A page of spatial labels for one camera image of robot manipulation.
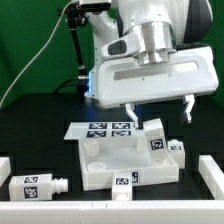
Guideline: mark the white right fence wall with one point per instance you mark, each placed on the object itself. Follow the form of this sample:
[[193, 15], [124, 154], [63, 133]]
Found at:
[[212, 176]]

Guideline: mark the white left fence block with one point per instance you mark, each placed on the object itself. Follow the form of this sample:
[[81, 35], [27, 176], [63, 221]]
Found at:
[[5, 169]]

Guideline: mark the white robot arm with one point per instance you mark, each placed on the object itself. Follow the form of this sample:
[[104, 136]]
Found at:
[[152, 53]]

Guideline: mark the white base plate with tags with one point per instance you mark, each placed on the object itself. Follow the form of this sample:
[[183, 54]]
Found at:
[[80, 130]]

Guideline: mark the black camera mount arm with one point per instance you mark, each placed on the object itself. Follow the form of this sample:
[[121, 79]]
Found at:
[[75, 17]]

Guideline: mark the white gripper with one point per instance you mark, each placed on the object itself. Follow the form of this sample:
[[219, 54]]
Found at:
[[122, 80]]

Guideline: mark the black camera on mount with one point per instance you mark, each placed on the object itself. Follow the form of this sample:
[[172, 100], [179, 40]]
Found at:
[[92, 5]]

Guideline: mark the white square tabletop part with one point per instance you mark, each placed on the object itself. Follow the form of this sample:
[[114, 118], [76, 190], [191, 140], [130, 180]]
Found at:
[[101, 158]]

